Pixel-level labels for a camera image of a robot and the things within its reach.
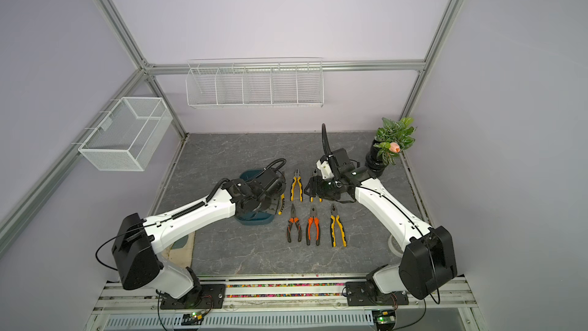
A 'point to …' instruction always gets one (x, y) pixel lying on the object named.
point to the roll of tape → (393, 247)
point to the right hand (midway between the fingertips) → (310, 190)
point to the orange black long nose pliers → (294, 219)
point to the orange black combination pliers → (311, 221)
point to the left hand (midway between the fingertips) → (271, 203)
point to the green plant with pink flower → (392, 137)
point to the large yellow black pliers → (311, 199)
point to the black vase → (373, 163)
